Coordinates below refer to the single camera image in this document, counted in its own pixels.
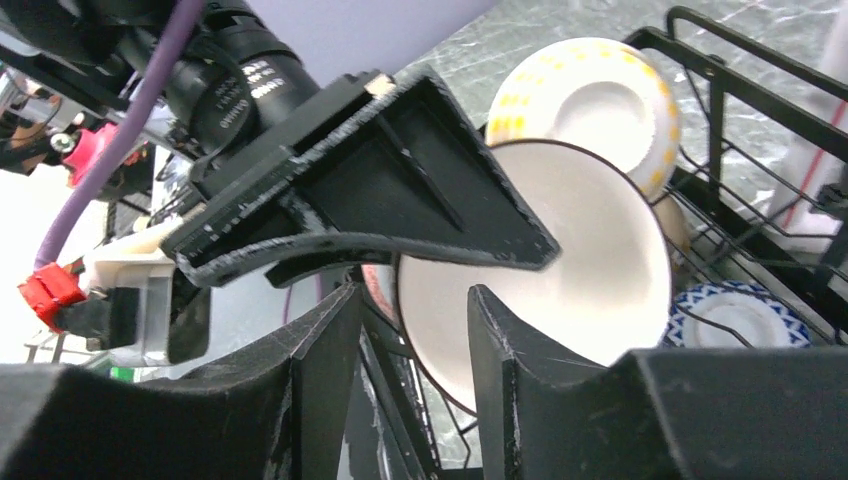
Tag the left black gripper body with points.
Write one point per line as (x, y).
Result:
(232, 85)

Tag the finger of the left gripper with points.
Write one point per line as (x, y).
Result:
(406, 174)

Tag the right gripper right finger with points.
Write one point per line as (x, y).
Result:
(543, 413)

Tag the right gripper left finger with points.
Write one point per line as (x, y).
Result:
(274, 409)

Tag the blue white patterned bowl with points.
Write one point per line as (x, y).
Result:
(733, 314)

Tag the pink patterned bowl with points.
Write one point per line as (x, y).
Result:
(380, 283)

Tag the teal white bowl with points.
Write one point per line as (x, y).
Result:
(607, 289)

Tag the yellow patterned bowl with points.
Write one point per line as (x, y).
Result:
(599, 94)

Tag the tan speckled bowl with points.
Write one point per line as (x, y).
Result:
(675, 230)

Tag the white pvc pipe frame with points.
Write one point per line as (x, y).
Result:
(808, 168)

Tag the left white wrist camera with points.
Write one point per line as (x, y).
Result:
(130, 301)

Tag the black wire dish rack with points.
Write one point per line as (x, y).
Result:
(735, 240)

